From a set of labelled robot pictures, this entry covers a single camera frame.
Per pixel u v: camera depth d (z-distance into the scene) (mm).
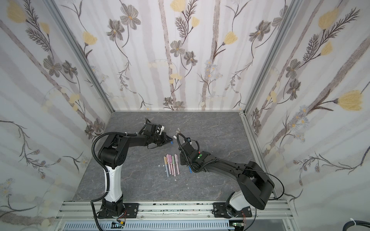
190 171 882
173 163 904
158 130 956
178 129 1078
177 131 1071
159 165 906
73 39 788
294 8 688
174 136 1039
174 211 749
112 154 557
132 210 736
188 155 640
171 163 906
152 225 703
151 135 858
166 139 949
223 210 733
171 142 994
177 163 906
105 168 568
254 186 429
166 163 906
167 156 930
